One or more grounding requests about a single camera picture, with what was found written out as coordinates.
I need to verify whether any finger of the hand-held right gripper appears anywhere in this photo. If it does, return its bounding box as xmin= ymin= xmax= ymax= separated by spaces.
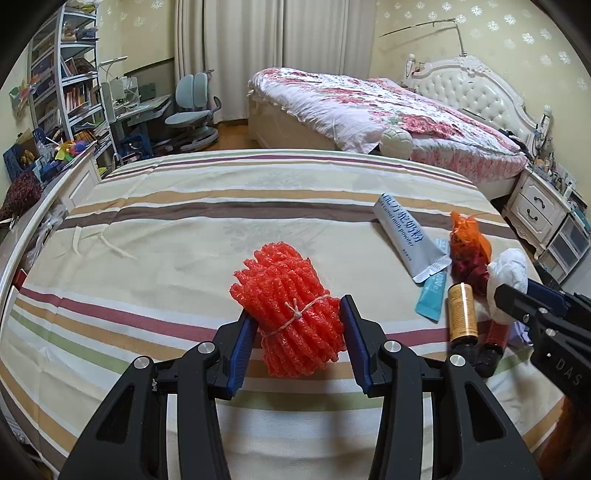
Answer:
xmin=495 ymin=283 xmax=561 ymax=326
xmin=529 ymin=280 xmax=591 ymax=324

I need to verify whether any dark red tinsel bundle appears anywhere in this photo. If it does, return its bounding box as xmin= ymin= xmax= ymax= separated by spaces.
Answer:
xmin=0 ymin=171 xmax=44 ymax=222

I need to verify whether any white bookshelf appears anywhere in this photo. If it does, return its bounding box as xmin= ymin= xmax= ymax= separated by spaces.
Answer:
xmin=25 ymin=4 xmax=118 ymax=167

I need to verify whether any blue plastic crate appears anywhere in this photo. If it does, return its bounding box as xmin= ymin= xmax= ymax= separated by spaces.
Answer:
xmin=2 ymin=128 xmax=47 ymax=181

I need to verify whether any plastic drawer unit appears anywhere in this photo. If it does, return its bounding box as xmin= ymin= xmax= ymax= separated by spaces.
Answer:
xmin=547 ymin=215 xmax=591 ymax=282

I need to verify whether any dark red small bottle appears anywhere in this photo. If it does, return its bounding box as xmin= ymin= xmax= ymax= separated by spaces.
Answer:
xmin=475 ymin=318 xmax=511 ymax=378

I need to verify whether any white plastic bag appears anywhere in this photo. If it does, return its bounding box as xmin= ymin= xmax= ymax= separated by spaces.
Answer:
xmin=486 ymin=248 xmax=532 ymax=324

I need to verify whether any colourful paper pinwheel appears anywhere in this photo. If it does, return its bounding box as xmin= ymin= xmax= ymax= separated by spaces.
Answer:
xmin=9 ymin=78 xmax=42 ymax=118

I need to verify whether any clutter of small items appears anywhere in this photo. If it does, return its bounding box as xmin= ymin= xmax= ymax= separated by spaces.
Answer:
xmin=526 ymin=134 xmax=583 ymax=195

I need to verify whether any amber bottle with gold label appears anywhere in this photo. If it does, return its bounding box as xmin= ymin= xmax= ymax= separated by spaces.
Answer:
xmin=445 ymin=282 xmax=481 ymax=365

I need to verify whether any orange plastic bag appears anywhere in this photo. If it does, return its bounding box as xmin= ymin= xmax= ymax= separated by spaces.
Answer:
xmin=449 ymin=211 xmax=492 ymax=273

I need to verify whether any floral quilt bed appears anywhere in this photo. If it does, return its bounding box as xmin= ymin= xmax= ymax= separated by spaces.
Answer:
xmin=247 ymin=67 xmax=529 ymax=195

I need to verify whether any pale purple paper scrap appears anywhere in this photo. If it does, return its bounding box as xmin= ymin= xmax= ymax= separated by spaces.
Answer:
xmin=510 ymin=320 xmax=534 ymax=347

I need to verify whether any white bed rail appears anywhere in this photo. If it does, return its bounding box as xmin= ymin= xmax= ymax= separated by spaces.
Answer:
xmin=0 ymin=150 xmax=102 ymax=324

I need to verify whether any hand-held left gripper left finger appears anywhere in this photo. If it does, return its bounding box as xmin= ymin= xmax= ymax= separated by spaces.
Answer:
xmin=58 ymin=316 xmax=259 ymax=480

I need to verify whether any blue storage box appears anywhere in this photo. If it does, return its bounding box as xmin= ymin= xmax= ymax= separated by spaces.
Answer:
xmin=117 ymin=134 xmax=155 ymax=162

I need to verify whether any person's right forearm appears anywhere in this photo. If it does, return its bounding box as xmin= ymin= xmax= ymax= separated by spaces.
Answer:
xmin=545 ymin=397 xmax=591 ymax=480

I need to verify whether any white desk lamp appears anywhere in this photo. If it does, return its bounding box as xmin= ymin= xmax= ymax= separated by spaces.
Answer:
xmin=99 ymin=55 xmax=127 ymax=84

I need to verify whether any colourful toy pile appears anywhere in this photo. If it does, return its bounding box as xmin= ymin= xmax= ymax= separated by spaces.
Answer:
xmin=46 ymin=138 xmax=93 ymax=176

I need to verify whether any silver powder packet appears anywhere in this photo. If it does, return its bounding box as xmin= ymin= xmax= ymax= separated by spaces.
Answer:
xmin=373 ymin=191 xmax=452 ymax=284

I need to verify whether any red foam net bundle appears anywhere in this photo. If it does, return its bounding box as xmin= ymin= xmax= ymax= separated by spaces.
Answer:
xmin=230 ymin=240 xmax=347 ymax=379

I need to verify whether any dark red mesh bundle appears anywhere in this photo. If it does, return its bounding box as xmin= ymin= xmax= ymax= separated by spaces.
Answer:
xmin=450 ymin=256 xmax=491 ymax=298

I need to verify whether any white round cushion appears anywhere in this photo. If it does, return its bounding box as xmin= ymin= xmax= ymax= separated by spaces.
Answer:
xmin=379 ymin=127 xmax=413 ymax=160

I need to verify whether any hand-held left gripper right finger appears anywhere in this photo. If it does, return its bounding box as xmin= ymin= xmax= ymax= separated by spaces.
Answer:
xmin=339 ymin=294 xmax=543 ymax=480

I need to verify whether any grey study desk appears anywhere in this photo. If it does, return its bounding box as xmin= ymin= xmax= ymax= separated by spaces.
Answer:
xmin=104 ymin=95 xmax=174 ymax=158

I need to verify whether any white tufted headboard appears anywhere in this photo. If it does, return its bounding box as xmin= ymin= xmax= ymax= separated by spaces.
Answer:
xmin=406 ymin=56 xmax=541 ymax=139

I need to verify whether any grey blue desk chair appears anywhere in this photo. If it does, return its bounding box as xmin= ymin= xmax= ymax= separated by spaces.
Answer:
xmin=165 ymin=70 xmax=221 ymax=153

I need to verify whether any thin metal pole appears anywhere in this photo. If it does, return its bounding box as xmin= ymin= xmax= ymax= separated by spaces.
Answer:
xmin=379 ymin=18 xmax=467 ymax=56

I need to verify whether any beige curtain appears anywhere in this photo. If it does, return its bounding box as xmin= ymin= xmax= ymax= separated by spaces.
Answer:
xmin=174 ymin=0 xmax=377 ymax=125

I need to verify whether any white nightstand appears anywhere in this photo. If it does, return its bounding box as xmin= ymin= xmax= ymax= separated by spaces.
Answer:
xmin=502 ymin=161 xmax=573 ymax=259

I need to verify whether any light blue sachet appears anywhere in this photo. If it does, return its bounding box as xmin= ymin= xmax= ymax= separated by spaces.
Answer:
xmin=414 ymin=272 xmax=451 ymax=325

